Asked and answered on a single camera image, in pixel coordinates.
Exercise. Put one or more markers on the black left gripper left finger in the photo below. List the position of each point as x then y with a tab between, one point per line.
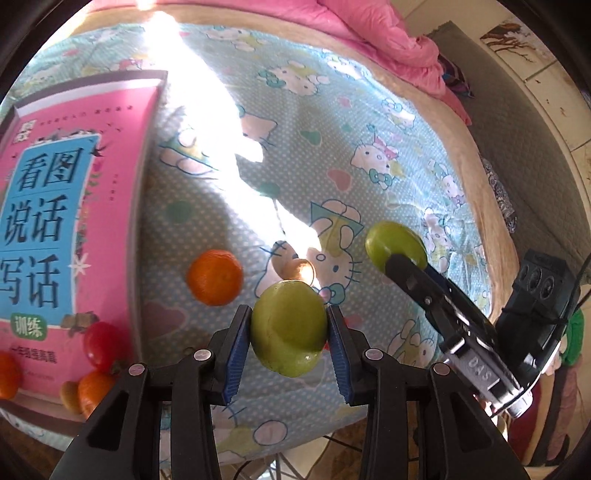
229	347

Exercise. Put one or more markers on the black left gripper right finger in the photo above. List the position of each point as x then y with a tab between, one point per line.
347	347

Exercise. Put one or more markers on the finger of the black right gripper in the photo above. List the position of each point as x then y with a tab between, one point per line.
457	297
415	281

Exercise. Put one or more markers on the green apple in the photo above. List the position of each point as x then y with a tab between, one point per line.
289	328
387	238

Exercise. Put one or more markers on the round orange tangerine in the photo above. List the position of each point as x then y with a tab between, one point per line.
215	277

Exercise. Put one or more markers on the red tomato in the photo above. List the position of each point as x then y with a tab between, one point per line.
105	347

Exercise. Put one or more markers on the small yellow-green fruit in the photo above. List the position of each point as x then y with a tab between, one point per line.
69	397

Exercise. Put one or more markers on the large orange tangerine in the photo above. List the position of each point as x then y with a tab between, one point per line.
11	376

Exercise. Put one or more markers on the small brown pale fruit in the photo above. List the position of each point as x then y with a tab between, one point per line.
295	269

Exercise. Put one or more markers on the grey green headboard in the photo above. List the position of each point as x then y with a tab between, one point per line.
513	137

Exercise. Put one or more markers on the hello kitty bed sheet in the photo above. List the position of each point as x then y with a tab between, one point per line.
282	152

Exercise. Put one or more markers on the pink book box tray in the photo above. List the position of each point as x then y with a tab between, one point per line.
73	158

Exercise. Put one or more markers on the pink quilt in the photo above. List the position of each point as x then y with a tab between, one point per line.
372	32

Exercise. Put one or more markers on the black camera box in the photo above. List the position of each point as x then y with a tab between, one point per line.
533	322

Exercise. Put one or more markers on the tree wall painting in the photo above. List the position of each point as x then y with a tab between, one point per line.
519	48

